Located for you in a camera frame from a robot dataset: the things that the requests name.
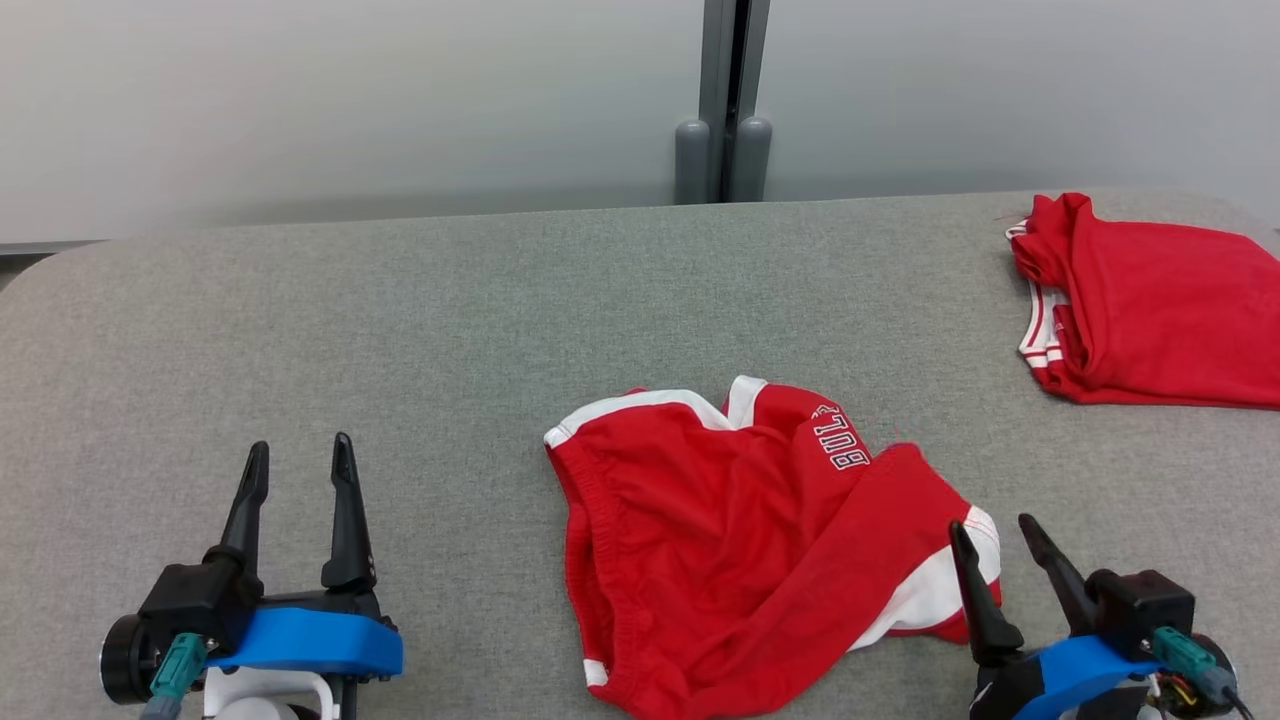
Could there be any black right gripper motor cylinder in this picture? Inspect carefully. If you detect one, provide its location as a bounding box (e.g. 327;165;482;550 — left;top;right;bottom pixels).
1150;635;1241;717

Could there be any teal plug camera cable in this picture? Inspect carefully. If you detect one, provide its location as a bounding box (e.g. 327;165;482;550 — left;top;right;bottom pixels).
1150;627;1256;720
140;633;208;720

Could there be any grey cylindrical post foot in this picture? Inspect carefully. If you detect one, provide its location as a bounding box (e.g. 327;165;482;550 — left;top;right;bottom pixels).
733;116;773;203
674;118;713;205

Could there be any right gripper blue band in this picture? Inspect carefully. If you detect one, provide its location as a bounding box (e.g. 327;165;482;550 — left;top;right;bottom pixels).
948;513;1166;720

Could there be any teal plug right camera cable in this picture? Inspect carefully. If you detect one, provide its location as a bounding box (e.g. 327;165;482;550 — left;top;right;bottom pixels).
1150;627;1256;720

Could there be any red basketball jersey black lettering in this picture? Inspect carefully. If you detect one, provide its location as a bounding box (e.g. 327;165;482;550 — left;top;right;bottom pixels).
1005;192;1280;411

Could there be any teal plug left camera cable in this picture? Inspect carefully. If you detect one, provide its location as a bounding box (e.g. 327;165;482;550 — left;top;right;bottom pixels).
140;633;208;720

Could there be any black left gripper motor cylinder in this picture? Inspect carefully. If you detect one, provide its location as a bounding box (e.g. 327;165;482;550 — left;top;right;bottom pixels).
98;613;161;706

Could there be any red shorts white stripe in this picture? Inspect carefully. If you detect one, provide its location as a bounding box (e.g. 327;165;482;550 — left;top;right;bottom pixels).
543;375;1004;720

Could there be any grey metal partition post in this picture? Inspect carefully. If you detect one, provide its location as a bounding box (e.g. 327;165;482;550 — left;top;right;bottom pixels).
697;0;771;204

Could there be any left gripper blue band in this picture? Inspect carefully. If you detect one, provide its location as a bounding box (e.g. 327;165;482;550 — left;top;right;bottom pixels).
203;432;404;681

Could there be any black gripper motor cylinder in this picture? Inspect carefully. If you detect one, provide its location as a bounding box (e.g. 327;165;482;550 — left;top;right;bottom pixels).
1150;635;1241;717
98;613;161;706

